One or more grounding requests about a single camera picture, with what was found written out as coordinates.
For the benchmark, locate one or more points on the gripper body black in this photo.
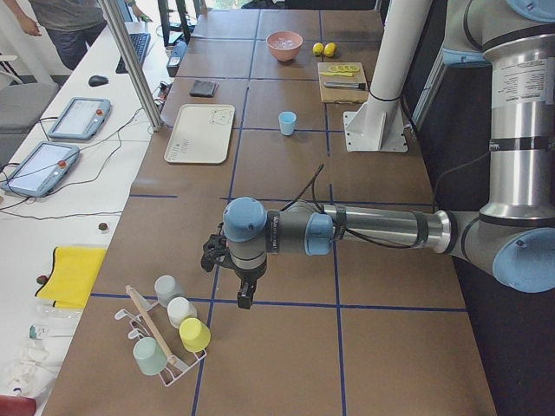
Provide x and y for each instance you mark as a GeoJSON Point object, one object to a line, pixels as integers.
{"type": "Point", "coordinates": [248, 275]}

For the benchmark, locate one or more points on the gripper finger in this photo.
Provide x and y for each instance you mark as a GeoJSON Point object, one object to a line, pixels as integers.
{"type": "Point", "coordinates": [251, 291]}
{"type": "Point", "coordinates": [242, 296]}

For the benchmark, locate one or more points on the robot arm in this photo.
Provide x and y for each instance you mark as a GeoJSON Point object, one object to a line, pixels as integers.
{"type": "Point", "coordinates": [511, 237]}

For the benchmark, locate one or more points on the yellow cup on rack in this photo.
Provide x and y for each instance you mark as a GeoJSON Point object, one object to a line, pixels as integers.
{"type": "Point", "coordinates": [194, 334]}

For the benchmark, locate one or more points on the white cup on rack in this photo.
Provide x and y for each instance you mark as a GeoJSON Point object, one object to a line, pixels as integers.
{"type": "Point", "coordinates": [179, 309]}

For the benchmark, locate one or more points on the grey cup on rack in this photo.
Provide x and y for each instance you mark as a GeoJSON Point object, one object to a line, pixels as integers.
{"type": "Point", "coordinates": [167, 288]}

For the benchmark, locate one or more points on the green cup on rack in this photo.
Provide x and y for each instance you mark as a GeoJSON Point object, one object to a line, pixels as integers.
{"type": "Point", "coordinates": [149, 356]}

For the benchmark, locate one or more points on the light blue cup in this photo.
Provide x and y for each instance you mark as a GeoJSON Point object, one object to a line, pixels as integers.
{"type": "Point", "coordinates": [287, 122]}

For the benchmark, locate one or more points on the pile of ice cubes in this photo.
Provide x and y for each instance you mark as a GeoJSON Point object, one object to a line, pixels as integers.
{"type": "Point", "coordinates": [283, 43]}

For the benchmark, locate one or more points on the cream bear tray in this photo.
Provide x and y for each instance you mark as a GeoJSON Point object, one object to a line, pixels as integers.
{"type": "Point", "coordinates": [201, 134]}

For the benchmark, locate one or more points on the yellow cloth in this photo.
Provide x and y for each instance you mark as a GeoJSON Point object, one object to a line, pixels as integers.
{"type": "Point", "coordinates": [75, 269]}

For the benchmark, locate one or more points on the grey folded cloth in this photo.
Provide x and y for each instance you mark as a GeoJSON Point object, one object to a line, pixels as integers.
{"type": "Point", "coordinates": [203, 89]}

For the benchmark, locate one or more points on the wooden cutting board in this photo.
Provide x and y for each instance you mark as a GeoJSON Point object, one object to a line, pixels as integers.
{"type": "Point", "coordinates": [342, 95]}

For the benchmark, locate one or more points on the steel muddler black tip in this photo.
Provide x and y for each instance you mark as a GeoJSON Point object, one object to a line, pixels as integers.
{"type": "Point", "coordinates": [345, 85]}

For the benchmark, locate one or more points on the yellow plastic knife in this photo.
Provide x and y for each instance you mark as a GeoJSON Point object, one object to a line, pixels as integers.
{"type": "Point", "coordinates": [342, 74]}

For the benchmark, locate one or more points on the teach pendant far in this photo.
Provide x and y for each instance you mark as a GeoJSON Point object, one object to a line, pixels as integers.
{"type": "Point", "coordinates": [81, 119]}

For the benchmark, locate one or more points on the teach pendant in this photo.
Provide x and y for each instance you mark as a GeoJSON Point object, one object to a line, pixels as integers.
{"type": "Point", "coordinates": [81, 119]}
{"type": "Point", "coordinates": [42, 169]}

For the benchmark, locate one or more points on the lemon slices row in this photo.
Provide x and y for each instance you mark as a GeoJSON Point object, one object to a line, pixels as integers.
{"type": "Point", "coordinates": [347, 69]}

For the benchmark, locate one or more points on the teach pendant near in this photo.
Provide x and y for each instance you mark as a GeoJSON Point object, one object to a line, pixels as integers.
{"type": "Point", "coordinates": [42, 169]}

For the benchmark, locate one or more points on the pink bowl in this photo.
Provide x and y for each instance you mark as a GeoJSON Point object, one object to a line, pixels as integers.
{"type": "Point", "coordinates": [285, 55]}

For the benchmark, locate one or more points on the black power box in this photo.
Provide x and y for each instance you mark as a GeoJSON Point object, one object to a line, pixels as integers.
{"type": "Point", "coordinates": [175, 58]}

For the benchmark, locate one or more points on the lemon far from board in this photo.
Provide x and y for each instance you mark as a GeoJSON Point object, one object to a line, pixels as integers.
{"type": "Point", "coordinates": [318, 49]}

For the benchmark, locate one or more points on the lemon near board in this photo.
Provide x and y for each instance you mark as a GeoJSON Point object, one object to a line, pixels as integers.
{"type": "Point", "coordinates": [330, 49]}

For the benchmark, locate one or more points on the black computer mouse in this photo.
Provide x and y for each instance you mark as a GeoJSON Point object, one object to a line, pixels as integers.
{"type": "Point", "coordinates": [97, 80]}

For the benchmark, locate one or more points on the black keyboard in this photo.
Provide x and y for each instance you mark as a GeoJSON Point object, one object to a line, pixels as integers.
{"type": "Point", "coordinates": [140, 43]}

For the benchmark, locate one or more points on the person in grey shirt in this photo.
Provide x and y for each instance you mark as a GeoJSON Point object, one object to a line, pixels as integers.
{"type": "Point", "coordinates": [72, 26]}

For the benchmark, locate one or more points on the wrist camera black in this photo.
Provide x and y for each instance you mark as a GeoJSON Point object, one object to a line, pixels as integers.
{"type": "Point", "coordinates": [215, 252]}

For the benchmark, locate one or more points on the white wire cup rack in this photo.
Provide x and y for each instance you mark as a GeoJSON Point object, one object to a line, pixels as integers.
{"type": "Point", "coordinates": [180, 361]}

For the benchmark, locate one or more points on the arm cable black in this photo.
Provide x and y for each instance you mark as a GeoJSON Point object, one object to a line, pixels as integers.
{"type": "Point", "coordinates": [339, 234]}

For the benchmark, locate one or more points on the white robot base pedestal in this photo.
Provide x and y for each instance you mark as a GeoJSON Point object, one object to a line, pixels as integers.
{"type": "Point", "coordinates": [377, 126]}

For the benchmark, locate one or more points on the aluminium frame post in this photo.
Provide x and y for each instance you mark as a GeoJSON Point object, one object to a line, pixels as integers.
{"type": "Point", "coordinates": [138, 79]}

